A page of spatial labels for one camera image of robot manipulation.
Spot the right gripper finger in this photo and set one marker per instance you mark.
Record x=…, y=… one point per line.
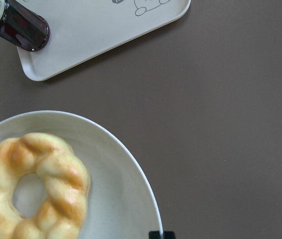
x=161, y=235

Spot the white bowl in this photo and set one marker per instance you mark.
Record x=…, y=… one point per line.
x=121, y=202

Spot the braided donut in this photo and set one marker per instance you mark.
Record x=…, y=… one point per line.
x=65, y=179

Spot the cream rabbit tray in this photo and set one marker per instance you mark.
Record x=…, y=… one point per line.
x=83, y=29

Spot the dark drink bottle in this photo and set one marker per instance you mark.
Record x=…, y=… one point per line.
x=22, y=27

